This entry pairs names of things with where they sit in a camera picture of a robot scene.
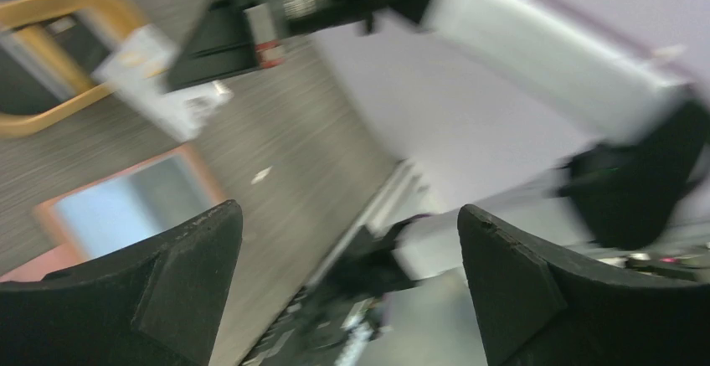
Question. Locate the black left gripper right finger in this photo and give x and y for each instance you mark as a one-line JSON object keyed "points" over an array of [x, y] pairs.
{"points": [[538, 303]]}

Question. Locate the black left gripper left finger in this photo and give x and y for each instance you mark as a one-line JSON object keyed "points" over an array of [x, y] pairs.
{"points": [[156, 302]]}

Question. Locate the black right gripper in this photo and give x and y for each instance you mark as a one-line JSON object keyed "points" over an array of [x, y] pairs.
{"points": [[222, 45]]}

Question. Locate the oval wooden card tray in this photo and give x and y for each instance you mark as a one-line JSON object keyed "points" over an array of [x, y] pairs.
{"points": [[112, 20]]}

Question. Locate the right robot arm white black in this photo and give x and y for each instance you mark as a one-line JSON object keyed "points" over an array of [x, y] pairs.
{"points": [[624, 196]]}

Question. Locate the black card left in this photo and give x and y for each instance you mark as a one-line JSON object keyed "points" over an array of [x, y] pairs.
{"points": [[28, 85]]}

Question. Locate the black mounting base plate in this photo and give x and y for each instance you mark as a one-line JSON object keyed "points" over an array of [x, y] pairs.
{"points": [[331, 320]]}

